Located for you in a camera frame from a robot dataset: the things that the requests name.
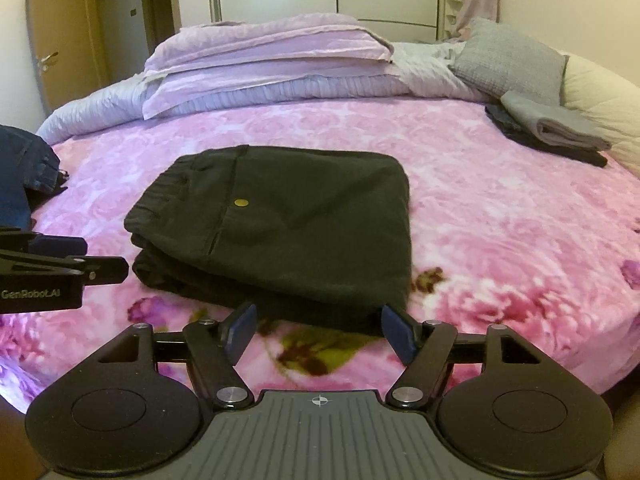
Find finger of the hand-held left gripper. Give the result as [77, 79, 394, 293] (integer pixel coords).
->
[0, 227, 89, 262]
[0, 254, 130, 287]

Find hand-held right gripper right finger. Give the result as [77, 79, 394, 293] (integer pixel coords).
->
[381, 304, 553, 409]

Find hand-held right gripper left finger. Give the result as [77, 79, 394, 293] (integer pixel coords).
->
[92, 301, 258, 409]

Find dark grey pants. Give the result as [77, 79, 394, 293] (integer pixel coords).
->
[124, 145, 412, 337]

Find blue jeans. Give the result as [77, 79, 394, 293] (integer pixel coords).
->
[0, 125, 69, 232]

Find grey striped quilt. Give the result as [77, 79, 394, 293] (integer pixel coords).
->
[37, 40, 493, 147]

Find pink floral blanket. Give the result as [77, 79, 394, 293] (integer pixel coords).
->
[0, 95, 640, 403]

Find wooden door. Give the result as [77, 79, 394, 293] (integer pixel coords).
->
[25, 0, 108, 111]

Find lilac pillow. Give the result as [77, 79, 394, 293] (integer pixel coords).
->
[145, 12, 396, 82]
[142, 60, 403, 121]

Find folded dark garment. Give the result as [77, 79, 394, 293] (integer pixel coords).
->
[484, 103, 608, 168]

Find folded grey garment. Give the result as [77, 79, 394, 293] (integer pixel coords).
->
[500, 90, 613, 151]

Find grey checked cushion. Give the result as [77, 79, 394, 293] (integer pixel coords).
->
[448, 17, 569, 106]

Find cream quilted headboard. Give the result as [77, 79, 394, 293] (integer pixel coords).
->
[562, 52, 640, 176]

